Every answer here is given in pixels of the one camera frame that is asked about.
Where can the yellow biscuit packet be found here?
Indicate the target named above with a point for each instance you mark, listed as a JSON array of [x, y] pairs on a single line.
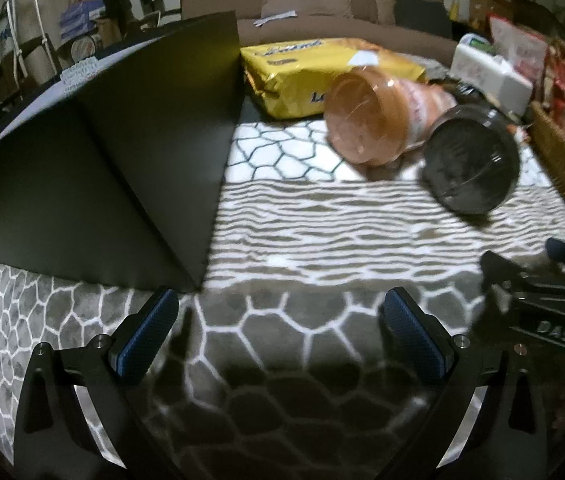
[[282, 80]]

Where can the white paper sheets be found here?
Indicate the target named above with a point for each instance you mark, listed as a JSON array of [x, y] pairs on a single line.
[[275, 18]]

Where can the white tissue box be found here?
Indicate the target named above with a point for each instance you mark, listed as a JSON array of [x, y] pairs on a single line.
[[492, 77]]

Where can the white metal rack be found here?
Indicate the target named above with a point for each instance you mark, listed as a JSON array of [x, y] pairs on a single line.
[[12, 20]]

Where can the round metal tin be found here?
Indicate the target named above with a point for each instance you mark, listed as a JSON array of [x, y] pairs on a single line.
[[85, 49]]

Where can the dark lidded cup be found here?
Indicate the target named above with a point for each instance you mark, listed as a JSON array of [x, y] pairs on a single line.
[[467, 165]]

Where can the orange clear cup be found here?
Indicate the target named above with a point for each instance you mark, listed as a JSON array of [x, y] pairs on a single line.
[[362, 120]]

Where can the brown cardboard box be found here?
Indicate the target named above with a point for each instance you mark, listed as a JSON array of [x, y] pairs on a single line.
[[110, 30]]

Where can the dark wooden chair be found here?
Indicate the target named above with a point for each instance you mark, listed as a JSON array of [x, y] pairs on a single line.
[[32, 57]]

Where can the beige sofa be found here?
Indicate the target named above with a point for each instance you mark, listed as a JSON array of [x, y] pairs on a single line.
[[312, 32]]

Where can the stack of blue boxes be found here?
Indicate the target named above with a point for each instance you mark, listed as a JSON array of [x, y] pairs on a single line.
[[82, 17]]

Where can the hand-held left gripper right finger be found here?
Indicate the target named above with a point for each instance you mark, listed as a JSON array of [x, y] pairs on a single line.
[[407, 332]]

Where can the dark cushion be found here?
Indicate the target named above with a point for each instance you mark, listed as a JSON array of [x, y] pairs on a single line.
[[422, 17]]

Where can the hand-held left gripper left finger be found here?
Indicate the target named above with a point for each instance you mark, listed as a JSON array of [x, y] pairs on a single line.
[[145, 335]]

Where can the black storage box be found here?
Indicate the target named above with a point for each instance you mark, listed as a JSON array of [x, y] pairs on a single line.
[[112, 160]]

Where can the red white snack packet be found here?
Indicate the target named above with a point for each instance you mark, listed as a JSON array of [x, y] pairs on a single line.
[[517, 45]]

